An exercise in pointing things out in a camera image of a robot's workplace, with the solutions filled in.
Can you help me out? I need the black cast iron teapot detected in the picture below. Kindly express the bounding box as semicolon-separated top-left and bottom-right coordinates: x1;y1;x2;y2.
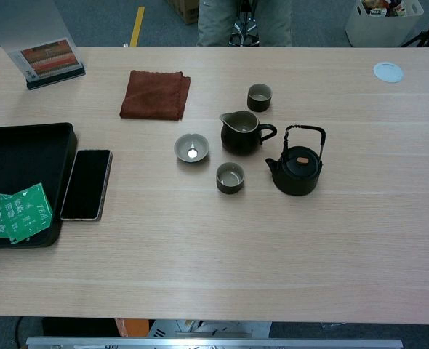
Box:
265;124;327;197

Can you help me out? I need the dark teacup beige inside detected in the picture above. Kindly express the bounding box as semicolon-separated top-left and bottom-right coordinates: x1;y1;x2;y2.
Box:
215;161;246;194
246;83;273;113

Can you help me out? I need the grey ceramic tea strainer bowl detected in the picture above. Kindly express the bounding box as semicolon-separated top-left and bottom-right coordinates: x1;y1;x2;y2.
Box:
173;132;211;164

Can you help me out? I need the brown folded cloth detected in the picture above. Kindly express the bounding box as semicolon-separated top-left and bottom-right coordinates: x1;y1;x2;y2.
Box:
119;69;192;121

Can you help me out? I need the black smartphone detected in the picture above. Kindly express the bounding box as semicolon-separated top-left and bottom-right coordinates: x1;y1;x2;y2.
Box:
59;148;113;222

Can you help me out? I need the chrome office chair base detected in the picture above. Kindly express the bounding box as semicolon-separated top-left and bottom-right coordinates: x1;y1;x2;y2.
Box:
228;0;261;47

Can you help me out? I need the person in khaki trousers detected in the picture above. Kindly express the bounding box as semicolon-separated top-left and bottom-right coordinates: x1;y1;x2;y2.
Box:
196;0;294;47

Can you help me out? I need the cardboard box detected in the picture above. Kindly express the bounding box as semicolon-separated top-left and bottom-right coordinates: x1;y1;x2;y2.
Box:
163;0;201;25

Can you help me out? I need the yellow floor tape strip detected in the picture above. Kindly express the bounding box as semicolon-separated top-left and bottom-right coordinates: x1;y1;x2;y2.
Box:
129;6;146;47

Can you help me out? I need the orange object under table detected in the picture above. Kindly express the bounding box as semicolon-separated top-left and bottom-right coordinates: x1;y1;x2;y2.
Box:
114;318;150;338

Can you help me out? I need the black rectangular tray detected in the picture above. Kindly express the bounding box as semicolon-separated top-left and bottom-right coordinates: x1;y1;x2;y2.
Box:
0;121;79;250

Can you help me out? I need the white plastic storage bin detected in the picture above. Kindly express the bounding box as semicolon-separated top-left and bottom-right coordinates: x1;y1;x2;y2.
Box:
345;0;425;47

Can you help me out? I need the black tripod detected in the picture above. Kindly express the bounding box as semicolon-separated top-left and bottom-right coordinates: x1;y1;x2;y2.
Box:
399;3;429;48

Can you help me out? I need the black ceramic pitcher with handle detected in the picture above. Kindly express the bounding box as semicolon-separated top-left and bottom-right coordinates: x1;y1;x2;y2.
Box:
219;110;278;156

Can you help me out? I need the aluminium profile rail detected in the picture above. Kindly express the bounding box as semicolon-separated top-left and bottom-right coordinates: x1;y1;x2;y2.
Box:
25;336;404;349

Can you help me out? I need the grey round cable grommet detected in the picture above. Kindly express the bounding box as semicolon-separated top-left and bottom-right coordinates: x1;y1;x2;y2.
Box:
373;61;404;84

